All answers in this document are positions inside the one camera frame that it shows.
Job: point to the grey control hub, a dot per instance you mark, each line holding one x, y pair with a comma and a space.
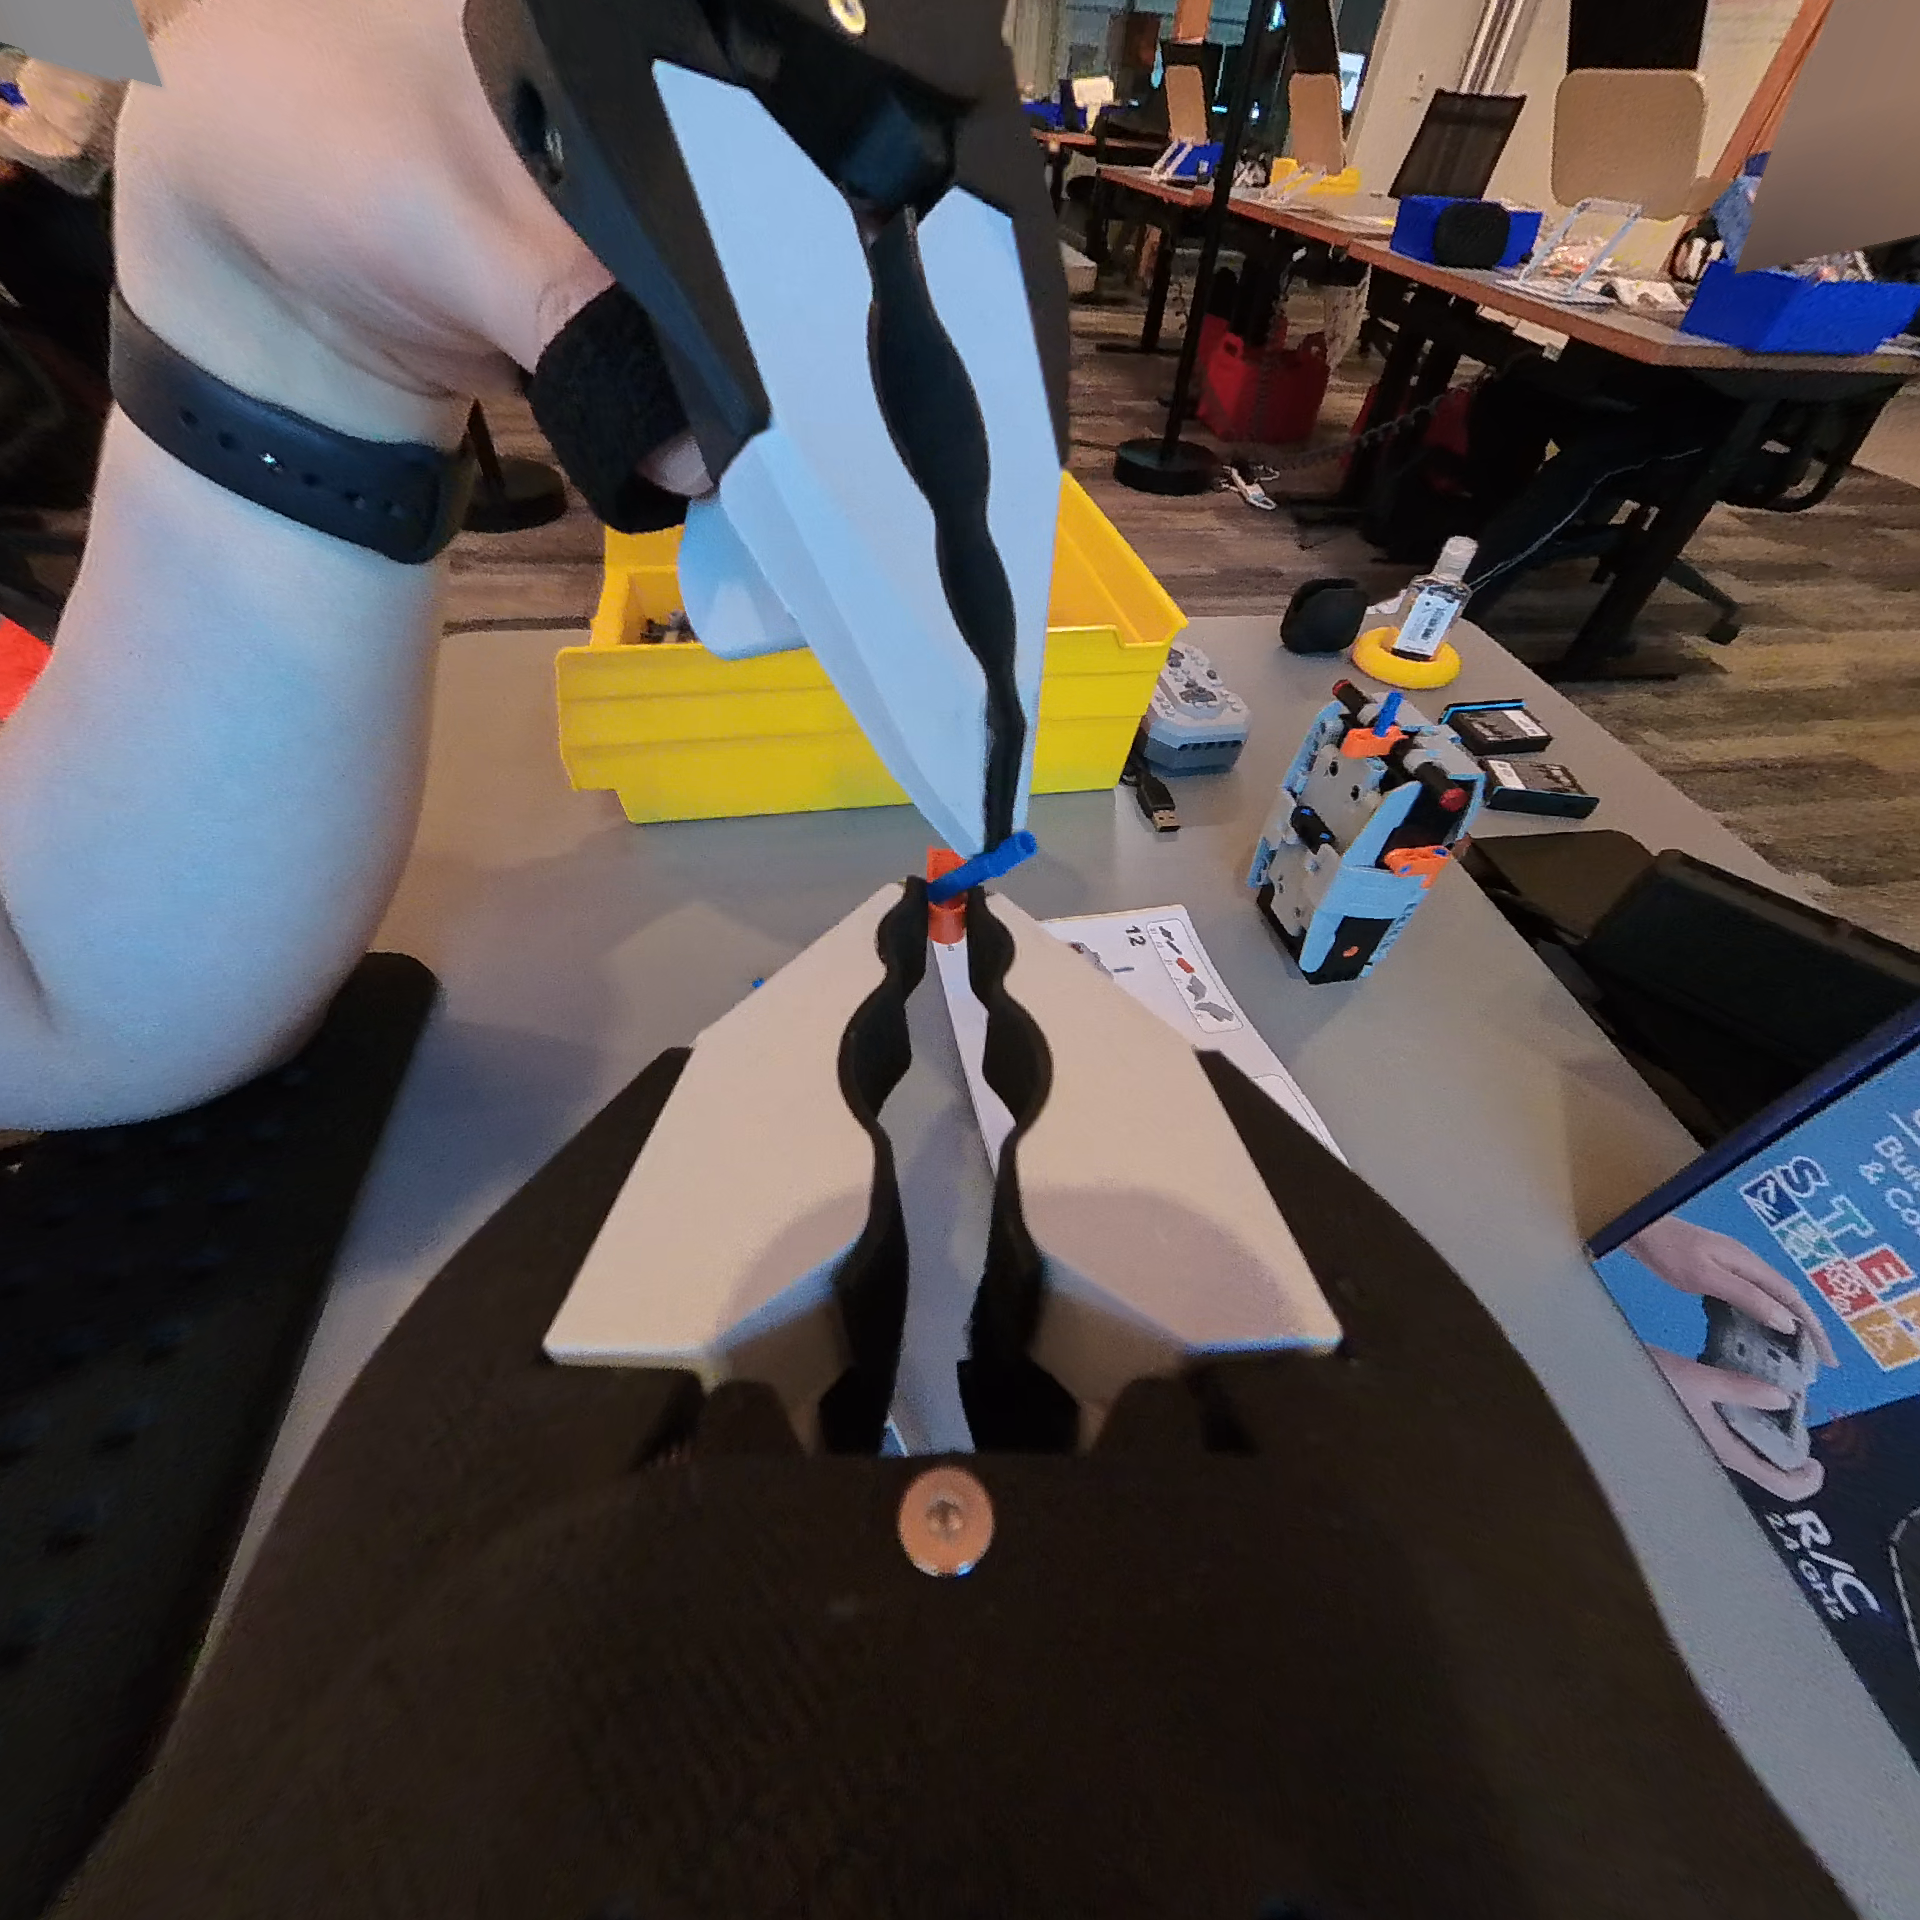
1192, 713

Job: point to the small clear bottle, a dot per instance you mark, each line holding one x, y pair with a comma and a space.
1433, 608

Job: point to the black usb plug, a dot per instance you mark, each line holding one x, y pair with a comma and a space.
1154, 803

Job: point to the person's left forearm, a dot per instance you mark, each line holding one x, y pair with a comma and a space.
195, 825

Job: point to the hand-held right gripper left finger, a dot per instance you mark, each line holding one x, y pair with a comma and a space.
720, 1215

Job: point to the robot kit box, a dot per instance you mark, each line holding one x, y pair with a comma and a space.
1770, 1321

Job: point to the red crate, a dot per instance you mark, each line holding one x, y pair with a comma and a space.
1260, 390

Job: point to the person's left hand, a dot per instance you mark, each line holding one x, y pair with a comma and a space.
330, 180

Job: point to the black laptop screen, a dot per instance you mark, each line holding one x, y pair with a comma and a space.
1455, 142

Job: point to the grey desk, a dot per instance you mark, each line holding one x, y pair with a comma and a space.
601, 930

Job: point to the black wristband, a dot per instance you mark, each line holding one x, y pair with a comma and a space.
270, 451

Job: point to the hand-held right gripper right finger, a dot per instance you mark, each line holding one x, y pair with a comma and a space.
1154, 1215

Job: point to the black case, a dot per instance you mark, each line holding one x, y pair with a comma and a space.
1694, 960

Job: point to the white instruction manual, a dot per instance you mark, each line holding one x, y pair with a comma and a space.
1154, 960

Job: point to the long wooden desk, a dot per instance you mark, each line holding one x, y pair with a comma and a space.
1650, 338

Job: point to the yellow parts bin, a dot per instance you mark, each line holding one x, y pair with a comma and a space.
720, 734

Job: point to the black round pouch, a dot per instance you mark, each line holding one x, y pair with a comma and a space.
1323, 615

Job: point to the black battery pack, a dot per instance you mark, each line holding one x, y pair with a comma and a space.
1501, 728
1538, 785

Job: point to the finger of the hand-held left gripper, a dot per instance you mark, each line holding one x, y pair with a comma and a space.
811, 375
998, 345

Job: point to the partly built robot model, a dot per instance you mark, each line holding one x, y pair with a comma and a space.
1351, 855

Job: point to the orange connector piece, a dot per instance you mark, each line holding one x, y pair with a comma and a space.
949, 918

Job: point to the blue bin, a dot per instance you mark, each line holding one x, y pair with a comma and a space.
1784, 314
1411, 232

